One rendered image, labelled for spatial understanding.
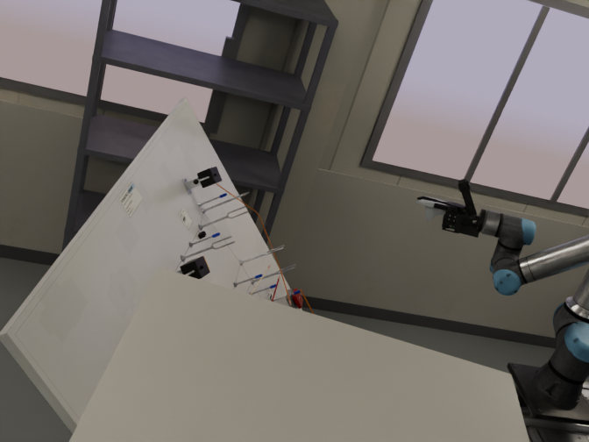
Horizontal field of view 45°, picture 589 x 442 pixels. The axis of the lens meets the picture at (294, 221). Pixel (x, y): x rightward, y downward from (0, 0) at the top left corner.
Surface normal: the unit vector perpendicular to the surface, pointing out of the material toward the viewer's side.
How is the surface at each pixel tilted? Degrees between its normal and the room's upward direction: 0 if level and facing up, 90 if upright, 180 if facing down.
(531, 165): 90
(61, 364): 48
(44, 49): 90
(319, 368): 0
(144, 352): 0
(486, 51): 90
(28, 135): 90
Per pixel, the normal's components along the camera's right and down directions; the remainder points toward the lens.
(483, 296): 0.12, 0.51
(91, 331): 0.90, -0.34
